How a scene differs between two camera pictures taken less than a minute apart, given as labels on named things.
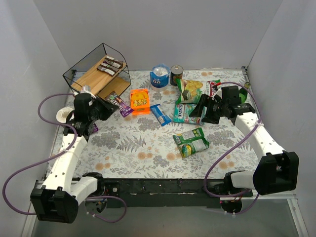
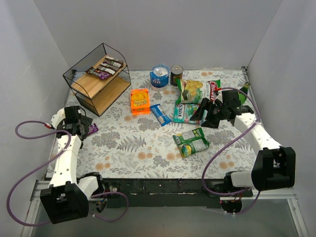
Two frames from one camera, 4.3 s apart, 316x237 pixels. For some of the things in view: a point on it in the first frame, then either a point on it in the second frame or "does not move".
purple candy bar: x=114 y=98 to x=102 y=75
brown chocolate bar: x=108 y=69 does not move
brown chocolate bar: x=113 y=61 does not move
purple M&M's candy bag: x=95 y=128 does not move
